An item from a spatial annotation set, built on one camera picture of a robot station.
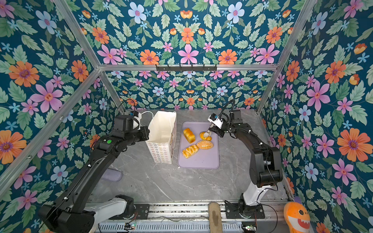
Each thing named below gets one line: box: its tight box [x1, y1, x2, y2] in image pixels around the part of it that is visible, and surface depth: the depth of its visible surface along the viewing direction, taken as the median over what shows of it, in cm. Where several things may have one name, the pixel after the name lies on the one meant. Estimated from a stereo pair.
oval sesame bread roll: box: [196, 140, 214, 150], surface depth 97 cm
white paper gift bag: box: [145, 110, 177, 165], surface depth 82 cm
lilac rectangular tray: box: [178, 121, 219, 169], surface depth 95 cm
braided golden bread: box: [182, 144, 200, 159], surface depth 94 cm
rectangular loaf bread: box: [183, 127, 196, 144], surface depth 100 cm
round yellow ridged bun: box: [199, 131, 213, 142], surface depth 101 cm
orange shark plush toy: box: [283, 201, 311, 233], surface depth 66 cm
